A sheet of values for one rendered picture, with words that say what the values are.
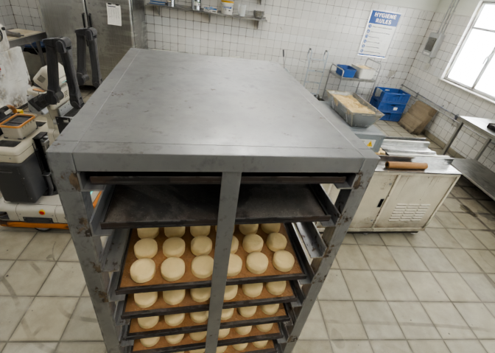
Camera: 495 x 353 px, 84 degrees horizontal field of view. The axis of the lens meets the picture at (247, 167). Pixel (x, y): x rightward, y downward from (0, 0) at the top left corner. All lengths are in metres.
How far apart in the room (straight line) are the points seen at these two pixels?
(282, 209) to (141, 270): 0.32
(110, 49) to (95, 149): 5.28
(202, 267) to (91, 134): 0.35
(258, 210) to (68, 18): 5.49
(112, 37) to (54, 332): 4.45
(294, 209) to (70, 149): 0.38
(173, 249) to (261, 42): 5.78
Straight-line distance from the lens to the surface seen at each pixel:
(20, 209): 2.97
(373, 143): 2.47
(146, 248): 0.68
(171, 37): 6.29
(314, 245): 0.63
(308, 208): 0.57
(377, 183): 2.77
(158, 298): 0.73
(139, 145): 0.41
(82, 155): 0.41
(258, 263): 0.65
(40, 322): 2.51
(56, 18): 5.91
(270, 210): 0.54
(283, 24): 6.26
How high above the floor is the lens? 2.02
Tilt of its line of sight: 33 degrees down
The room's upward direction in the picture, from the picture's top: 9 degrees clockwise
